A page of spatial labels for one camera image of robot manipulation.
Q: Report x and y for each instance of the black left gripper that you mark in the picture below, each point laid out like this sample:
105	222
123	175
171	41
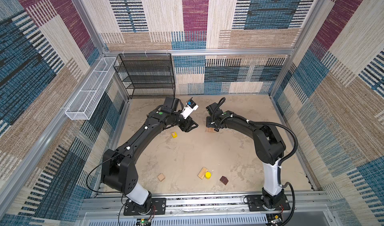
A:
187	125

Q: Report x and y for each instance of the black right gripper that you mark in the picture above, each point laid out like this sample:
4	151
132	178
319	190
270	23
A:
208	122

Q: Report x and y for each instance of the engraved wood block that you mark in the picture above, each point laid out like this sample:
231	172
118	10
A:
210	130

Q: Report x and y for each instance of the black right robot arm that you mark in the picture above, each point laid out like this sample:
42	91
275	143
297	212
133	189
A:
269	148

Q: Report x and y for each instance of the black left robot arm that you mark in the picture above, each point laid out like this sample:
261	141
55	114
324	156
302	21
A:
119	166

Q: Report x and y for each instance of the light wood block near cylinder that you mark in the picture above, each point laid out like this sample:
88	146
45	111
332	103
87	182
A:
202	173

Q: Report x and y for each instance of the yellow cylinder block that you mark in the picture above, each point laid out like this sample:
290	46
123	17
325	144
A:
208	175

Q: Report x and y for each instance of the dark brown square block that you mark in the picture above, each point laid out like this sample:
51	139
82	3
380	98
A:
224	180

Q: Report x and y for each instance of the small square wood block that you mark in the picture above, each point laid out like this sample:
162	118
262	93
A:
161	177

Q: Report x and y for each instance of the yellow window toy cube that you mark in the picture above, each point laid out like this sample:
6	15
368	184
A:
174	134

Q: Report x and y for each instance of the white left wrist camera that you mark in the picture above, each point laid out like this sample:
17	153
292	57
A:
189	108

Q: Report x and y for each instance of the black wire shelf rack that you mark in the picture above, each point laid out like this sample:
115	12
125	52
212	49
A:
146	75

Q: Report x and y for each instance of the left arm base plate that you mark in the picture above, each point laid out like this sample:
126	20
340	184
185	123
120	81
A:
156	206

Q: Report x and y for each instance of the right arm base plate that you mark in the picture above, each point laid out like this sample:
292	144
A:
263	203

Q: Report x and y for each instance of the white wire mesh basket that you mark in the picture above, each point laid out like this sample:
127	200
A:
87	99

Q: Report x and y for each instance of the aluminium front rail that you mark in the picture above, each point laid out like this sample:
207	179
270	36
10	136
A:
308	208

